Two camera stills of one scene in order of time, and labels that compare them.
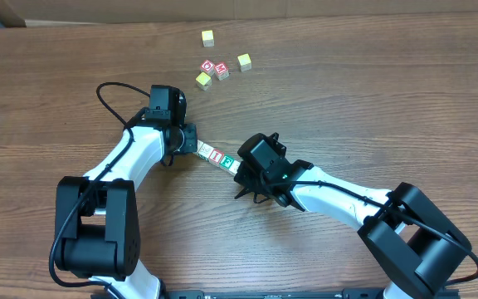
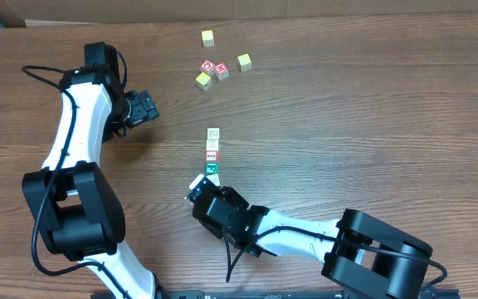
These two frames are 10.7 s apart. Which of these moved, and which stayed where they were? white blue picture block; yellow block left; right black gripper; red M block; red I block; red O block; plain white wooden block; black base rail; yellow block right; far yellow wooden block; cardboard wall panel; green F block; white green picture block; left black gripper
Moved: right black gripper; red I block; plain white wooden block; green F block; white blue picture block; left black gripper; white green picture block
Stayed: red M block; far yellow wooden block; yellow block left; black base rail; cardboard wall panel; red O block; yellow block right
